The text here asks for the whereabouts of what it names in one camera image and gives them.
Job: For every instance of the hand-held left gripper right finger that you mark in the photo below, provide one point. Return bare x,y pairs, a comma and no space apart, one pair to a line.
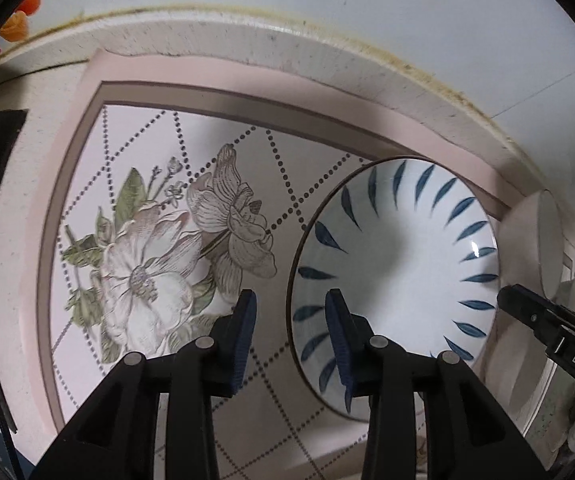
338,345

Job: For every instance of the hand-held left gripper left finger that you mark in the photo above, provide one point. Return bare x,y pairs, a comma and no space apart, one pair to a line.
244,340

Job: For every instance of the blue leaf pattern plate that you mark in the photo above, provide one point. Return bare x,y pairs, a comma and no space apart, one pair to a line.
407,260

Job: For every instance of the floral printed table mat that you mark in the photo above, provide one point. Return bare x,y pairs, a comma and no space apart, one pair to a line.
167,160

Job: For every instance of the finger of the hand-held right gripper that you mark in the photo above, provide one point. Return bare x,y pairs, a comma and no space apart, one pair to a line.
527,307

